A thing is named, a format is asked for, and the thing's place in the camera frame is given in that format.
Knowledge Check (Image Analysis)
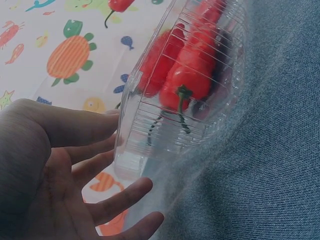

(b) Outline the clear plastic clamshell container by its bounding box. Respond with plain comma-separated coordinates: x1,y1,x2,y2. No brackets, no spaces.
113,0,253,240

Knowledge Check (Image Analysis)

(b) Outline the person's left hand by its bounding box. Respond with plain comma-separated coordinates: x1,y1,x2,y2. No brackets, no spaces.
0,98,165,240

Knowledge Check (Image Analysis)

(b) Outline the red chili pepper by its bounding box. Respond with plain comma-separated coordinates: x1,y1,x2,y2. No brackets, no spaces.
136,27,187,147
103,0,136,29
188,0,227,35
159,29,219,135

